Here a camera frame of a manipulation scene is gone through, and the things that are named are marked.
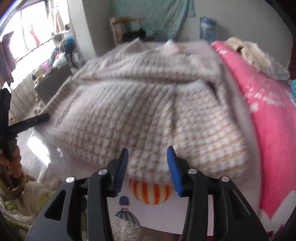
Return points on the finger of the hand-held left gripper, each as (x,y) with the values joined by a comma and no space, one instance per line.
(30,122)

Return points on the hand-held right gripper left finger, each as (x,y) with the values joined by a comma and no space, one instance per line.
(122,171)

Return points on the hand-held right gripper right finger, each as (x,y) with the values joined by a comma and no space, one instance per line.
(174,171)

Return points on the beige houndstooth coat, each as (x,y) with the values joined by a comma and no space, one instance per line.
(138,104)

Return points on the person's left forearm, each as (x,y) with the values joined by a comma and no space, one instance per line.
(13,166)

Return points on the pile of beige clothes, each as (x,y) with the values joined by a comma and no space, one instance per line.
(254,55)

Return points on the dark cabinet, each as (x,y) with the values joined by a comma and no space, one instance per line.
(53,83)

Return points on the dark red hanging garment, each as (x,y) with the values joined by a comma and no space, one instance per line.
(7,58)

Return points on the beige hanging garment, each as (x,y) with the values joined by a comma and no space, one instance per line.
(56,19)

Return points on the pink floral blanket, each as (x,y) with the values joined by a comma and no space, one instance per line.
(272,129)

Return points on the wooden chair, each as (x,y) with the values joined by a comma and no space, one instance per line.
(115,25)

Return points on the blue water bottle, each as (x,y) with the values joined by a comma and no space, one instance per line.
(208,29)

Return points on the teal floral hanging cloth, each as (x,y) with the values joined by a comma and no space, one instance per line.
(157,16)

